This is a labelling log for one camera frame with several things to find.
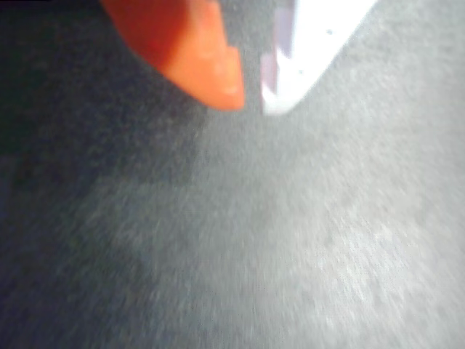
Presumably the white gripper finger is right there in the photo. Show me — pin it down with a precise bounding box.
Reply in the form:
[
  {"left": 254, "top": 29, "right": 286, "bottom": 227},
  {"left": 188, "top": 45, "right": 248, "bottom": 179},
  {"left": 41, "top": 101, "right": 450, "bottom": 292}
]
[{"left": 260, "top": 0, "right": 381, "bottom": 116}]

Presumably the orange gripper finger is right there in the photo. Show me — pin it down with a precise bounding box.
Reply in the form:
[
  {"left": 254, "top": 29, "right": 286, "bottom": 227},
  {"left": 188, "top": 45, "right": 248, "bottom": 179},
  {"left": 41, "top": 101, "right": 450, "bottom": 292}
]
[{"left": 100, "top": 0, "right": 246, "bottom": 112}]

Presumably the grey felt mat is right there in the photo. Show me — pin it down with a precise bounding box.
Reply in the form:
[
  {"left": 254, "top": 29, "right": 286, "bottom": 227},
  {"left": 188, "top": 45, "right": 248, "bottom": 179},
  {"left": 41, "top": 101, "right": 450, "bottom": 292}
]
[{"left": 0, "top": 0, "right": 465, "bottom": 349}]

